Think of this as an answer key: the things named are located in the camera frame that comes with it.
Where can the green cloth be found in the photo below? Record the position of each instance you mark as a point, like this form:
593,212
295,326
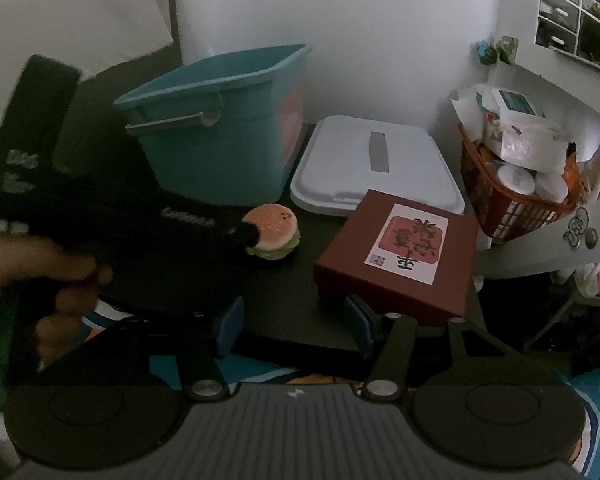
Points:
0,350

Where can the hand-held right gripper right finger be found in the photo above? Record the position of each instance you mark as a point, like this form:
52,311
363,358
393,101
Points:
357,325

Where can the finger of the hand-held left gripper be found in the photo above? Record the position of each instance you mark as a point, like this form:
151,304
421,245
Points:
230,232

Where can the person's left hand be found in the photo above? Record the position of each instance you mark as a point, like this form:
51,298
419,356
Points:
30,265

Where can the white bin lid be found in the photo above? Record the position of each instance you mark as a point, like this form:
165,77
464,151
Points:
340,170

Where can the white drawer organizer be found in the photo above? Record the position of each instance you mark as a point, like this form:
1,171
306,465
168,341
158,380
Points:
555,10

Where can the orange plastic basket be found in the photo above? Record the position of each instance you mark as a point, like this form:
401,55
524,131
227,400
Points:
505,215

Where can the white tissue pack teal label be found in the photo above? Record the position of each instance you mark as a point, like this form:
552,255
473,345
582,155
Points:
517,102

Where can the burger toy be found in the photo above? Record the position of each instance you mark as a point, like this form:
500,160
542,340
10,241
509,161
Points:
275,230

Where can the brown gift box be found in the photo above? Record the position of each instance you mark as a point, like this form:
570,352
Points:
360,260

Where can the small blue flower ornament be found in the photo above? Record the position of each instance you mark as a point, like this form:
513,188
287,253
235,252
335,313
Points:
487,52

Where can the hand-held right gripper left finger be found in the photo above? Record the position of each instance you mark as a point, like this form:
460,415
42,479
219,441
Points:
230,325

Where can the black desktop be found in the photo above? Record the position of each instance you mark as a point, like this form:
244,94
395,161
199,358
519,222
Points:
290,290

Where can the blue plastic storage bin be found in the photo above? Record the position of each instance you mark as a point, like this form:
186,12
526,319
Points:
215,160

